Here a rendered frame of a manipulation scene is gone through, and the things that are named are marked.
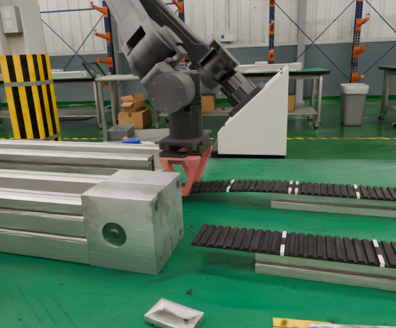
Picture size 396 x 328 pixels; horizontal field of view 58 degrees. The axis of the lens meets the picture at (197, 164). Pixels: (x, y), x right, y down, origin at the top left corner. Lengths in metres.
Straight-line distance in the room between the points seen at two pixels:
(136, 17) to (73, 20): 8.46
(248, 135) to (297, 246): 0.52
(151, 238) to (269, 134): 0.55
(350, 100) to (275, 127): 4.56
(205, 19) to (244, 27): 0.84
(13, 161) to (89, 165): 0.17
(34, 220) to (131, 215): 0.14
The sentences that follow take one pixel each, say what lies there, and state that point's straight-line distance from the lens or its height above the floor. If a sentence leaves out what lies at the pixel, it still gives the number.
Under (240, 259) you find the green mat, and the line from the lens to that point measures 0.47.
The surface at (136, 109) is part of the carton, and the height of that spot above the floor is 0.28.
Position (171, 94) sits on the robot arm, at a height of 0.97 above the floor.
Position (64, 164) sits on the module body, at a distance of 0.71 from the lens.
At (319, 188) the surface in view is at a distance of 0.62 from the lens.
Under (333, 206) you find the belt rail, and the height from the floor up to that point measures 0.79.
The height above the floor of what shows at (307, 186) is 0.81.
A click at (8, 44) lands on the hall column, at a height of 1.20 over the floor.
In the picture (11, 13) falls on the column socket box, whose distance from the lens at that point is 3.90.
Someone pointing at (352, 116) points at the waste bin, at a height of 0.14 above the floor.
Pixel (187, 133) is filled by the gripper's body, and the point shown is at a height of 0.90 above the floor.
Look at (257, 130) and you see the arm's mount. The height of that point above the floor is 0.84.
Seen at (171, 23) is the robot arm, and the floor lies 1.11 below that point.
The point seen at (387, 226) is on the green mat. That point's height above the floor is 0.78.
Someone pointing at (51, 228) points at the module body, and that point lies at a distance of 0.49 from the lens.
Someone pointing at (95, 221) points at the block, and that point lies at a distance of 0.45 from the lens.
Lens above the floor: 1.02
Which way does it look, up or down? 17 degrees down
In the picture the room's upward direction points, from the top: 2 degrees counter-clockwise
